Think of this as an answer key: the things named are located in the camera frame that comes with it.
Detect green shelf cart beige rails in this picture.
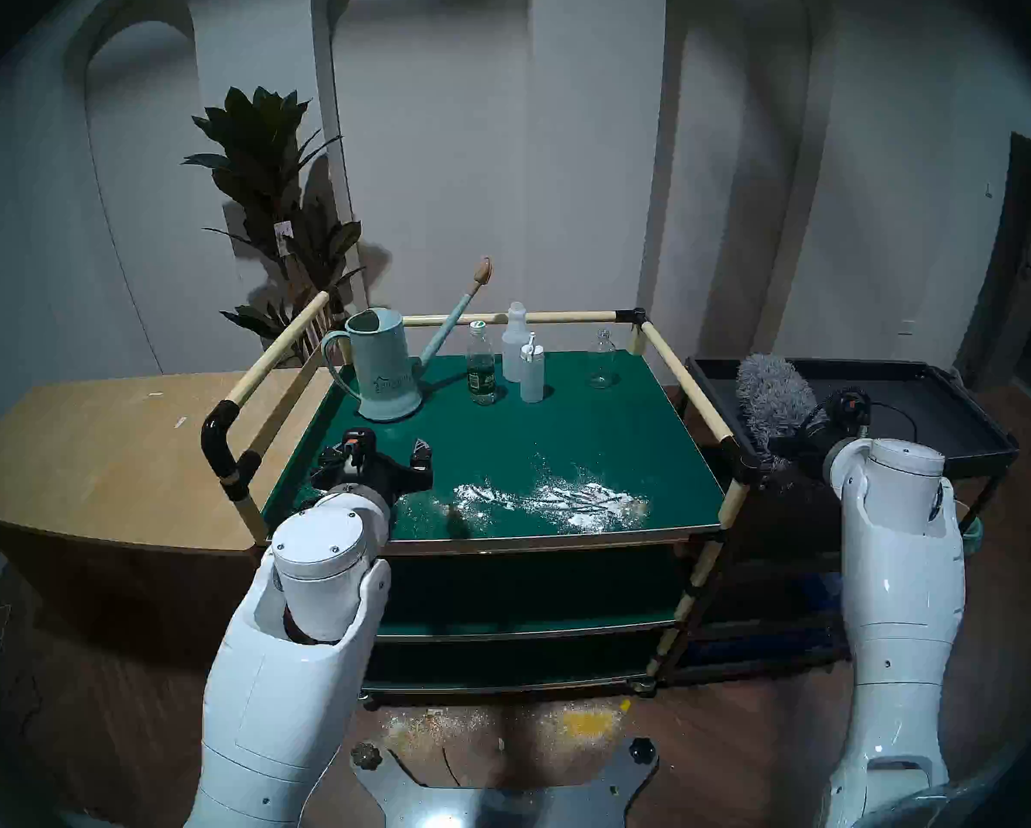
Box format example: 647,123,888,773
201,307,762,706

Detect white powder spill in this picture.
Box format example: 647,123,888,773
433,464,652,534

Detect blue storage bin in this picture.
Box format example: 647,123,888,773
804,572,846,613

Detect white nozzle squeeze bottle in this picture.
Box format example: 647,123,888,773
520,333,545,404

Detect light blue watering can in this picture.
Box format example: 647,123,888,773
320,258,494,423

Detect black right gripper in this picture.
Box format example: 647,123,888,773
767,388,871,478

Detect tall dark green plant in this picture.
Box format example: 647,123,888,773
182,85,368,366

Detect green label water bottle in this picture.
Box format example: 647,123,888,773
466,321,498,406

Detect dark door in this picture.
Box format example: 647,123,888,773
955,117,1031,392

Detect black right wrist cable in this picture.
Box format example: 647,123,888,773
869,401,920,443

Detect grey fluffy duster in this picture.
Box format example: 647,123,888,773
735,354,827,474

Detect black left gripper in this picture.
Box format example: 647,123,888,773
313,430,435,501

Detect black utility cart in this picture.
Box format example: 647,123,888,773
679,358,1021,681

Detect white opaque plastic bottle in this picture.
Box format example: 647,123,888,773
501,301,531,384

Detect clear empty bottle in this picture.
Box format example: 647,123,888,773
589,328,618,390

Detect light wooden table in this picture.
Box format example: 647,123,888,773
0,369,335,655

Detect grey metal robot base plate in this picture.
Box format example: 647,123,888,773
350,736,661,828

